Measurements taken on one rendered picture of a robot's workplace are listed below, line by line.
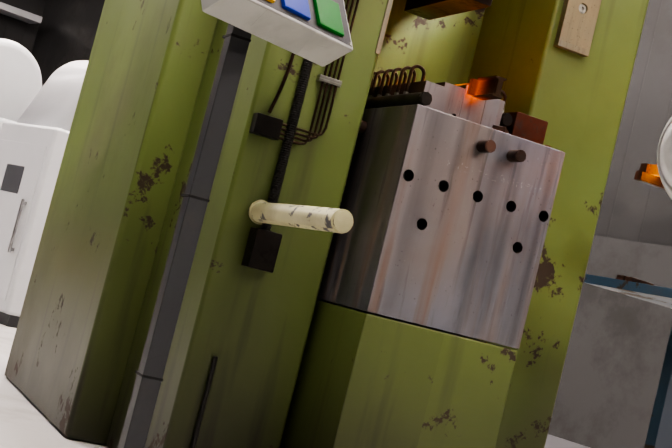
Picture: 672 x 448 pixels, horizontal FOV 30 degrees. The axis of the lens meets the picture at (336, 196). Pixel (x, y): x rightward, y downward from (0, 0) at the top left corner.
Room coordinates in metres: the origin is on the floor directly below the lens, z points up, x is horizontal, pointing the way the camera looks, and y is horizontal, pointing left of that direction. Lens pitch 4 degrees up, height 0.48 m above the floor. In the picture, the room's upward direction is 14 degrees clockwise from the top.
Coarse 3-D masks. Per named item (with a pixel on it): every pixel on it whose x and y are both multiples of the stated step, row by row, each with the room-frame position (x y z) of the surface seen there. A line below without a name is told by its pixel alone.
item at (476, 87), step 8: (472, 80) 2.69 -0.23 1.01; (480, 80) 2.68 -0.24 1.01; (488, 80) 2.66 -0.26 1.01; (496, 80) 2.62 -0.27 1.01; (504, 80) 2.62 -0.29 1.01; (472, 88) 2.68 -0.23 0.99; (480, 88) 2.68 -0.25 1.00; (488, 88) 2.65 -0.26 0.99; (496, 88) 2.62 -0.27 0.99; (480, 96) 2.66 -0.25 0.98; (488, 96) 2.64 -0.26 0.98; (496, 96) 2.62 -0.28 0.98
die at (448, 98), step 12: (396, 84) 2.79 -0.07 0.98; (420, 84) 2.68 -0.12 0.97; (432, 84) 2.66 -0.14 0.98; (444, 84) 2.68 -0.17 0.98; (432, 96) 2.67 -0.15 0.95; (444, 96) 2.68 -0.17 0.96; (456, 96) 2.69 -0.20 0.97; (468, 96) 2.70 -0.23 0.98; (432, 108) 2.67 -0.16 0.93; (444, 108) 2.68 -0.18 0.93; (456, 108) 2.69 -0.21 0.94; (468, 108) 2.70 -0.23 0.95; (480, 108) 2.71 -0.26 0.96; (492, 108) 2.73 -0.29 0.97; (468, 120) 2.71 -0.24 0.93; (480, 120) 2.72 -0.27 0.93; (492, 120) 2.73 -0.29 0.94
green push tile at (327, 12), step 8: (320, 0) 2.37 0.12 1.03; (328, 0) 2.40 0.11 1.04; (320, 8) 2.36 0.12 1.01; (328, 8) 2.39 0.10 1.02; (336, 8) 2.41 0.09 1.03; (320, 16) 2.35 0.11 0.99; (328, 16) 2.38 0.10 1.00; (336, 16) 2.40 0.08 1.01; (320, 24) 2.35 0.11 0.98; (328, 24) 2.37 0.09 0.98; (336, 24) 2.39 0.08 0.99; (336, 32) 2.38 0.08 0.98
